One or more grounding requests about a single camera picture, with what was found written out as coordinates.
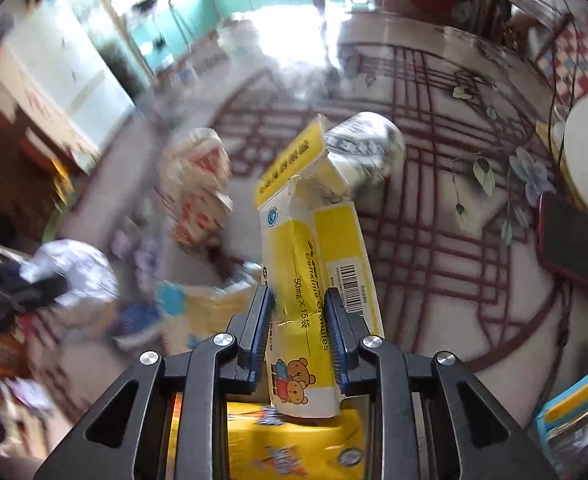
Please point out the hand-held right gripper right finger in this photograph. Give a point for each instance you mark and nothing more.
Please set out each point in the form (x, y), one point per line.
(341, 345)

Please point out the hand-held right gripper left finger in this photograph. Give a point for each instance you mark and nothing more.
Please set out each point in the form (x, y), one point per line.
(254, 342)

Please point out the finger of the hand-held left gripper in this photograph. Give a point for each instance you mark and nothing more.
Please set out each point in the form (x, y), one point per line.
(18, 287)

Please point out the yellow medicine box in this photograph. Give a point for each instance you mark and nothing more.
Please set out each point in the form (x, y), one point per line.
(294, 240)

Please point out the clear blue-printed plastic bag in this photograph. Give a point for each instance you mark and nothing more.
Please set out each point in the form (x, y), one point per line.
(178, 302)

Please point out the long yellow carton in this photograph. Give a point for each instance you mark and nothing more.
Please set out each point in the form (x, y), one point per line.
(294, 445)

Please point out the crumpled red-printed paper wrapper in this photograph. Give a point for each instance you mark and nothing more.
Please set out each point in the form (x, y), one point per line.
(196, 185)

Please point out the white refrigerator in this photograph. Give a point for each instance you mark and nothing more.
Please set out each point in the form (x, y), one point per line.
(58, 75)

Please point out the colourful toy box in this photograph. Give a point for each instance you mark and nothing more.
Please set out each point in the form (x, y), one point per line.
(574, 410)

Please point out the red-cased phone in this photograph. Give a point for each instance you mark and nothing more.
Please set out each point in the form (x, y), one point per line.
(574, 245)

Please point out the checked seat cushion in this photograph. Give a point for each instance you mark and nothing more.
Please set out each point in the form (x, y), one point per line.
(574, 60)

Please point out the carved wooden chair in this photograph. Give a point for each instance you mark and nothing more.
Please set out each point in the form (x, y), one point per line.
(524, 5)

